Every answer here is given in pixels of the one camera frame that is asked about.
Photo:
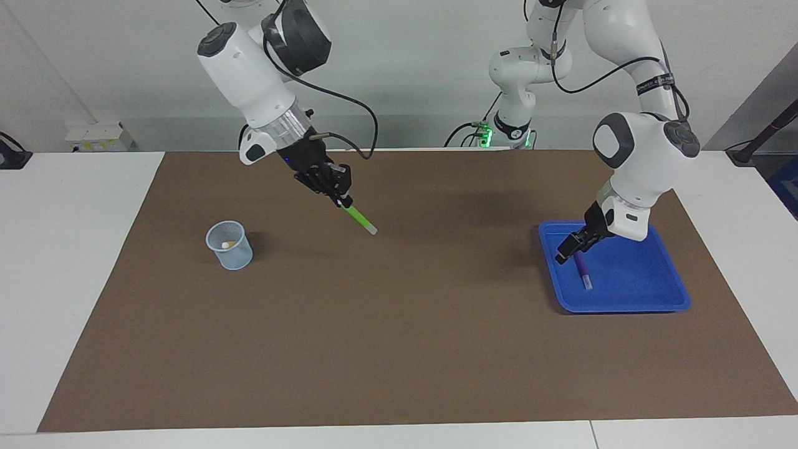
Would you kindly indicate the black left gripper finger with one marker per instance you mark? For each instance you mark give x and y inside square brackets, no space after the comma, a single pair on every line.
[589,244]
[570,248]

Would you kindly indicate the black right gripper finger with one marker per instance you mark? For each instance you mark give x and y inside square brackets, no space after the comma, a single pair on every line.
[321,187]
[344,178]

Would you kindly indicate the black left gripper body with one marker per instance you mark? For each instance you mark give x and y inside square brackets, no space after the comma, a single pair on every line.
[598,221]

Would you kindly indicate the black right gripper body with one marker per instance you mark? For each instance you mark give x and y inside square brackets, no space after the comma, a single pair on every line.
[308,159]

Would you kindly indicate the purple marker pen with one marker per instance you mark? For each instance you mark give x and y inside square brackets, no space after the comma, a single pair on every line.
[583,269]

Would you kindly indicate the green marker pen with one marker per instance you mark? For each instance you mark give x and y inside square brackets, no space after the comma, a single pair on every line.
[358,218]

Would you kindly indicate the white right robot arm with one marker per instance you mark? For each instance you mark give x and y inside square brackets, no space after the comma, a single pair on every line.
[249,75]

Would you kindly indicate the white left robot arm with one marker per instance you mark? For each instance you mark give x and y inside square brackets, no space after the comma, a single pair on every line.
[642,156]

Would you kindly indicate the blue plastic tray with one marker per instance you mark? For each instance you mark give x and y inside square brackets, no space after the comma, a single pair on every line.
[636,274]

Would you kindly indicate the light blue pen cup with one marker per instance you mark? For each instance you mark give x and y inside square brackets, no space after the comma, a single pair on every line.
[234,257]

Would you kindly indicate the brown table mat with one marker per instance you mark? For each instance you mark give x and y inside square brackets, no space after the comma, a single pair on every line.
[399,349]

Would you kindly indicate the black stand pole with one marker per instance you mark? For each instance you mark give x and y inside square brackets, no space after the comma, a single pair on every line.
[767,132]

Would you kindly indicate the blue crate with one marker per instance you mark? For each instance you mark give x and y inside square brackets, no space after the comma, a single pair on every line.
[787,187]

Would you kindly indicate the white wall socket box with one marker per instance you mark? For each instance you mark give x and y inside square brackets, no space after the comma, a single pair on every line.
[100,137]

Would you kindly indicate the black clamp mount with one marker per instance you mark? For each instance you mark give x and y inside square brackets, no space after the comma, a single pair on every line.
[14,157]

